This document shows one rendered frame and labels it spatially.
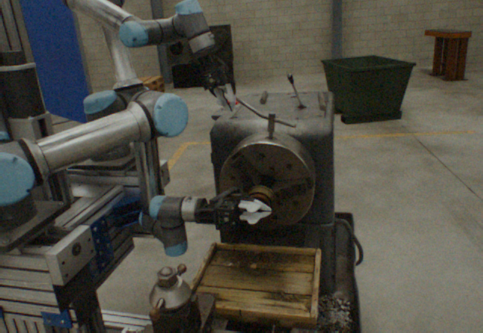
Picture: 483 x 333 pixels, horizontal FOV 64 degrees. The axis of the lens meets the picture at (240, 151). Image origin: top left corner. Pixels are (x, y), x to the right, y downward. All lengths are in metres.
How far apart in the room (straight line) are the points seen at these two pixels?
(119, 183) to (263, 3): 9.92
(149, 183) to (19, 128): 0.42
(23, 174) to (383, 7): 10.88
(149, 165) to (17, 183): 0.43
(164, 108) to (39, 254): 0.47
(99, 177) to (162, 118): 0.55
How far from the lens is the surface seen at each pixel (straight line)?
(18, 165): 0.94
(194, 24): 1.22
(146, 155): 1.22
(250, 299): 1.12
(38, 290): 1.16
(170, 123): 1.05
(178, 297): 0.76
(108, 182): 1.51
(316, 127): 1.35
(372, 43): 11.39
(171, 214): 1.16
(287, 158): 1.21
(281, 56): 11.16
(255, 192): 1.15
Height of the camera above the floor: 1.61
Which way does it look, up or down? 19 degrees down
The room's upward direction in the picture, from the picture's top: 5 degrees counter-clockwise
